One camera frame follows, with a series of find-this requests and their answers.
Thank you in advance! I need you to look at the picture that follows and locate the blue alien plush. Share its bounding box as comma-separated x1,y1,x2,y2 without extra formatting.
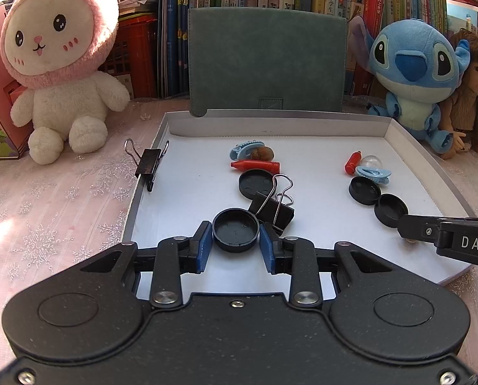
349,18,470,154

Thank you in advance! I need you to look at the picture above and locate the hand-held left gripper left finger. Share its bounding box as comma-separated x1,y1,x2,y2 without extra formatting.
80,220,213,309

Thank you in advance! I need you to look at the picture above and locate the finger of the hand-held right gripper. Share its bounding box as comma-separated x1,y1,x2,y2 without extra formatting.
397,214,444,245

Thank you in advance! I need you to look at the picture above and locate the white cardboard box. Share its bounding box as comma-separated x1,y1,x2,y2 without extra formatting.
120,109,478,301

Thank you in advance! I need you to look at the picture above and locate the long-haired doll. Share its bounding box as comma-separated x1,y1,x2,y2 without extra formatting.
439,30,478,159

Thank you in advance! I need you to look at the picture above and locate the small black binder clip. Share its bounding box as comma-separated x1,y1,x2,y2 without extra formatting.
124,138,170,192

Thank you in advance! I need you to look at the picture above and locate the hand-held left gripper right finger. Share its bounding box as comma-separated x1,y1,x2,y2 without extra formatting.
259,225,388,309

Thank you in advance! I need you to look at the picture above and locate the pink snowflake tablecloth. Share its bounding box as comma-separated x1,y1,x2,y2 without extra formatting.
0,96,478,370

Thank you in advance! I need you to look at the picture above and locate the black round cap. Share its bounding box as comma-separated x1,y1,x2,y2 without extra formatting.
349,177,381,206
238,170,280,200
212,208,260,253
374,193,409,229

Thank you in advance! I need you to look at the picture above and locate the large black binder clip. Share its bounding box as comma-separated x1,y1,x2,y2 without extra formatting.
248,174,296,233

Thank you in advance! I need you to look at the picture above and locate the green notebook case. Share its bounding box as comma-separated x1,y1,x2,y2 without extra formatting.
188,7,349,117

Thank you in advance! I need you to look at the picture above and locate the clear plastic dome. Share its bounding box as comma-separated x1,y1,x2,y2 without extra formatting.
359,154,384,170

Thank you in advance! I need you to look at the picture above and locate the red crayon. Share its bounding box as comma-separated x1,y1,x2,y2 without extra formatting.
231,160,282,173

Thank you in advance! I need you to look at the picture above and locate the blue hair clip with bears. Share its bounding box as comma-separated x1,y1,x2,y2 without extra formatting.
229,140,267,160

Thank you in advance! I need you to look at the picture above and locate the small red bottle toy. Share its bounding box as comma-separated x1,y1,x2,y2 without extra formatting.
344,150,362,177

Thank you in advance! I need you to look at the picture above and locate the pink rabbit plush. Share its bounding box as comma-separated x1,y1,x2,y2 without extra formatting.
0,0,131,165

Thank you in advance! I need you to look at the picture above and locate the red plastic crate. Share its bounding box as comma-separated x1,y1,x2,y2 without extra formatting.
98,12,159,99

